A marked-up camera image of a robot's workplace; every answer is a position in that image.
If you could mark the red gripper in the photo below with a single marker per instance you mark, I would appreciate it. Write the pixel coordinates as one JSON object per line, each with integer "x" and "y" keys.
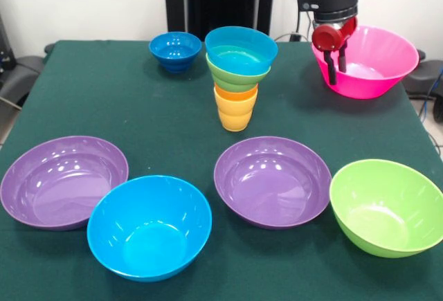
{"x": 333, "y": 34}

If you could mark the large pink bowl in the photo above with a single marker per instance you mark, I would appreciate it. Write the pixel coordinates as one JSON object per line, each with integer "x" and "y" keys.
{"x": 377, "y": 59}

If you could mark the small light blue bowl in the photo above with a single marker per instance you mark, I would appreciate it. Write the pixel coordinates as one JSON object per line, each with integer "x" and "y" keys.
{"x": 242, "y": 55}

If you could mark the small green bowl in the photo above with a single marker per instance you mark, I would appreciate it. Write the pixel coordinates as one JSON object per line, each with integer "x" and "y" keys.
{"x": 235, "y": 81}

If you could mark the orange cup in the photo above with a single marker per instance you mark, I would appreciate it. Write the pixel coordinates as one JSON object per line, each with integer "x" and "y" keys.
{"x": 235, "y": 93}

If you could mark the purple bowl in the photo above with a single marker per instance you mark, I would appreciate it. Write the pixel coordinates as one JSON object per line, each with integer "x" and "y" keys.
{"x": 62, "y": 187}
{"x": 270, "y": 183}

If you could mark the black knobbed equipment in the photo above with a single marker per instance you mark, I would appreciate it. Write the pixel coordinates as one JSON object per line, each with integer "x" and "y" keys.
{"x": 426, "y": 79}

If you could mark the yellow cup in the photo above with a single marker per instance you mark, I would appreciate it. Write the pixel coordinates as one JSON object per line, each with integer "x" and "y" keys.
{"x": 235, "y": 114}

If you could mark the large green bowl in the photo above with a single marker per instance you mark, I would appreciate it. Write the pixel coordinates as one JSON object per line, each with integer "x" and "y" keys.
{"x": 384, "y": 211}

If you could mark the small dark blue bowl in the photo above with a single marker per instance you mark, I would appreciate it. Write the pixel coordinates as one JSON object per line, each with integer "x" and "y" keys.
{"x": 175, "y": 55}

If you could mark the dark green table cloth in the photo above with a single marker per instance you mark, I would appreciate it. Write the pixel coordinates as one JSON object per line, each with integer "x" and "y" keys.
{"x": 277, "y": 266}

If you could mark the large blue bowl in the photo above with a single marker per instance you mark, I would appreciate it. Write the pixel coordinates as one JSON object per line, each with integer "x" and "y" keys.
{"x": 149, "y": 232}

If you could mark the black chair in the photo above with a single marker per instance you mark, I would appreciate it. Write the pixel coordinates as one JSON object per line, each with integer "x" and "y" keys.
{"x": 17, "y": 73}

